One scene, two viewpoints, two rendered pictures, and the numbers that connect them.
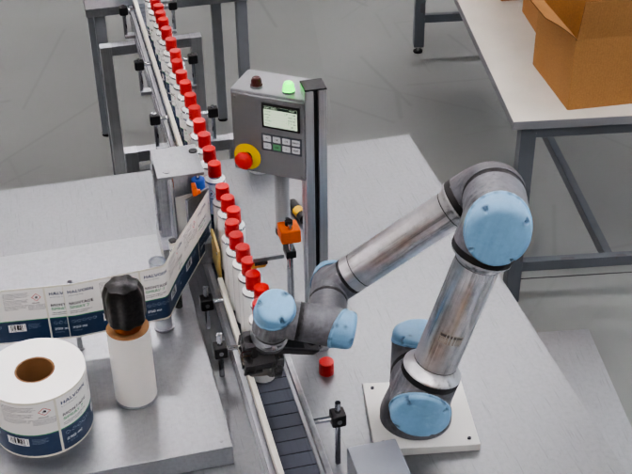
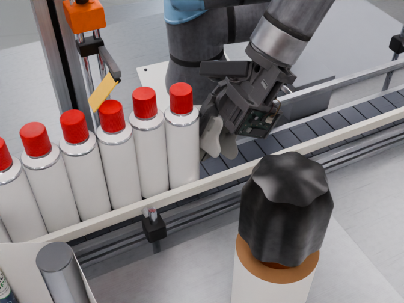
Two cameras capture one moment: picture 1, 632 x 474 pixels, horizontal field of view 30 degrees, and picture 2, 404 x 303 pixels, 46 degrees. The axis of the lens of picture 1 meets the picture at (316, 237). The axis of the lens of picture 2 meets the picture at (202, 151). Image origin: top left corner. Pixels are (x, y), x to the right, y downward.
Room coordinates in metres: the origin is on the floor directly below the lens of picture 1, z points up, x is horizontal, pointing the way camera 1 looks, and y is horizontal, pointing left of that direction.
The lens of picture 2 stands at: (2.01, 0.65, 1.49)
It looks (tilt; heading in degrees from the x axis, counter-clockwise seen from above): 44 degrees down; 258
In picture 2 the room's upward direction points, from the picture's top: straight up
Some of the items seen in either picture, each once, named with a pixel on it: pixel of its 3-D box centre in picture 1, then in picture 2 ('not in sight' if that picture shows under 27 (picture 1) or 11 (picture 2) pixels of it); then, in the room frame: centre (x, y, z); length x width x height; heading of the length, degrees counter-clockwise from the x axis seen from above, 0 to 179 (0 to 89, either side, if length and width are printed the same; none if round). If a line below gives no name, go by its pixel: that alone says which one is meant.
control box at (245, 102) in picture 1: (277, 126); not in sight; (2.14, 0.08, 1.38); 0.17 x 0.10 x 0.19; 69
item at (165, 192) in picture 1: (182, 207); not in sight; (2.41, 0.32, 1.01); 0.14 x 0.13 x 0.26; 14
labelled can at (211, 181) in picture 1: (216, 197); not in sight; (2.49, 0.25, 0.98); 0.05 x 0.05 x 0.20
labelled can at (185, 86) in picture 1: (187, 114); not in sight; (2.93, 0.35, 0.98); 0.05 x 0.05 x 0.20
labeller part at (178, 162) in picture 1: (177, 162); not in sight; (2.40, 0.33, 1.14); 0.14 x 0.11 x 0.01; 14
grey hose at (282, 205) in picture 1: (281, 193); not in sight; (2.20, 0.07, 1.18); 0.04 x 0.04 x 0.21
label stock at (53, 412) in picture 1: (39, 396); not in sight; (1.80, 0.57, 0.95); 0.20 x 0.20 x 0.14
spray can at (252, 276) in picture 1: (254, 310); (119, 159); (2.03, 0.14, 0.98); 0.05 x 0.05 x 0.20
